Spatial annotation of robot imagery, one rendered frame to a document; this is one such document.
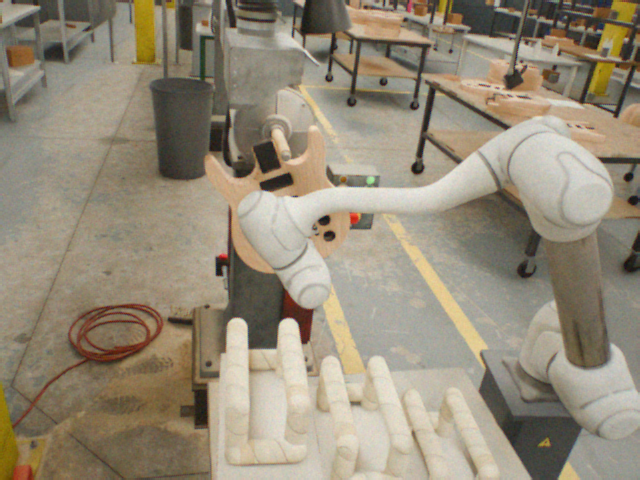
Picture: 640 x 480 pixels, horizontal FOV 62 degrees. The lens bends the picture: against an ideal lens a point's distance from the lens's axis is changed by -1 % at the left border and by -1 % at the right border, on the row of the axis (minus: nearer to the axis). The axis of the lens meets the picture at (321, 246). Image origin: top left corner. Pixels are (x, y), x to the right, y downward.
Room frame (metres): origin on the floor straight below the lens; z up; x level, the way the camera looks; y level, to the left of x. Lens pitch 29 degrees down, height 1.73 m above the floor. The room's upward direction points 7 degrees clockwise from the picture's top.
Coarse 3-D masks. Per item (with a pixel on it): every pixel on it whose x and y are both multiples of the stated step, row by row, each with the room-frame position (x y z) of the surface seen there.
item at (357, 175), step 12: (336, 168) 1.65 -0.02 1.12; (348, 168) 1.66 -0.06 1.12; (360, 168) 1.68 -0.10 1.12; (372, 168) 1.69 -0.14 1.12; (336, 180) 1.60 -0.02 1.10; (348, 180) 1.61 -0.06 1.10; (360, 180) 1.62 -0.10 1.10; (360, 216) 1.62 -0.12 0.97; (372, 216) 1.63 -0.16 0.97; (360, 228) 1.63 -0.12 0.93
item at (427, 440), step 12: (408, 396) 0.73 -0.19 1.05; (408, 408) 0.70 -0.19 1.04; (420, 408) 0.70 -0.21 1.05; (420, 420) 0.67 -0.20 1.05; (420, 432) 0.65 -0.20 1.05; (432, 432) 0.64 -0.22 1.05; (420, 444) 0.63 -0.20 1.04; (432, 444) 0.62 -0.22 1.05; (432, 456) 0.59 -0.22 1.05; (432, 468) 0.58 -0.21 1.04; (444, 468) 0.57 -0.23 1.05
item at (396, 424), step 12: (372, 360) 0.72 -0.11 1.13; (384, 360) 0.72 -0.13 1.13; (372, 372) 0.69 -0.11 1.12; (384, 372) 0.69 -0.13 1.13; (384, 384) 0.66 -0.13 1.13; (384, 396) 0.63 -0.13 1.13; (396, 396) 0.64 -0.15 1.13; (384, 408) 0.61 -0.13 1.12; (396, 408) 0.61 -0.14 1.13; (384, 420) 0.60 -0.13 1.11; (396, 420) 0.58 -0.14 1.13; (396, 432) 0.56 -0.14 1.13; (408, 432) 0.56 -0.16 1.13; (396, 444) 0.55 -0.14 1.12; (408, 444) 0.55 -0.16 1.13
